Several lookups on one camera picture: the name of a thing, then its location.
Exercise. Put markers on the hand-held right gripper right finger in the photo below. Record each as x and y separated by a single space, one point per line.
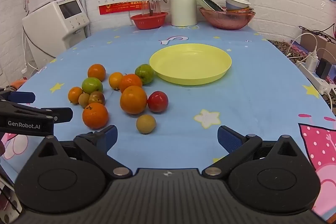
228 138

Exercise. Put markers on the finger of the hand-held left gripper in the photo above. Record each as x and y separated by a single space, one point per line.
22 97
61 114

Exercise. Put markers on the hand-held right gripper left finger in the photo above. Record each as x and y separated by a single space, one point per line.
109 136

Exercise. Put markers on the small orange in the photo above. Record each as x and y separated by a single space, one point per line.
74 95

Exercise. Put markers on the orange with stem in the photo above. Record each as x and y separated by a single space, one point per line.
95 116

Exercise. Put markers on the small brown round fruit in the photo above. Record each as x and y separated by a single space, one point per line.
146 124
83 99

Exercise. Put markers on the small red-green fruit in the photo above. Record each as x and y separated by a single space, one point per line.
96 98

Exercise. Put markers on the green apple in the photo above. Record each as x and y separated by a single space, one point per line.
92 85

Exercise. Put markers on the large orange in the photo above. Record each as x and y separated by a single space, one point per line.
133 100

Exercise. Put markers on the yellowish orange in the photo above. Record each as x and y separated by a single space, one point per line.
115 80

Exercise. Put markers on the red apple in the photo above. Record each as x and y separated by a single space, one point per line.
157 101

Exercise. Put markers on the green guava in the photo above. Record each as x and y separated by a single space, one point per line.
144 74

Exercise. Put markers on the yellow plastic plate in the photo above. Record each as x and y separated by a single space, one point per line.
190 62

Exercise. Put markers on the white appliance with screen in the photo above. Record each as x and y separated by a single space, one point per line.
52 32

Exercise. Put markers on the white power strip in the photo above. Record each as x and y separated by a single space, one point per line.
315 79

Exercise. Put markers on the brown patterned cloth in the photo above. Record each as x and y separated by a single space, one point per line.
282 48

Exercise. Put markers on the white charger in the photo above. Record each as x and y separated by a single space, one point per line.
312 61

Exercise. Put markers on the black power adapter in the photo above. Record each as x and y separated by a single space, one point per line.
323 68

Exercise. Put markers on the pink glass bowl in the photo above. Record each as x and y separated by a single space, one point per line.
225 20

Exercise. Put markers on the red plastic basket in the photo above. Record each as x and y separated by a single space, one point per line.
149 21

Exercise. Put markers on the patterned rim bowl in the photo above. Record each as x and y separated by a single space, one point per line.
240 11

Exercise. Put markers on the cardboard box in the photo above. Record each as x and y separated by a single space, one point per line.
323 45

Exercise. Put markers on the white and blue bowl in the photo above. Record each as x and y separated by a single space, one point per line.
236 3

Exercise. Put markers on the tilted pale green dish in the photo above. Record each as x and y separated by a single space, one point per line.
208 3

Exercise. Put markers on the white thermos jug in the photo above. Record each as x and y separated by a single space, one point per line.
183 3

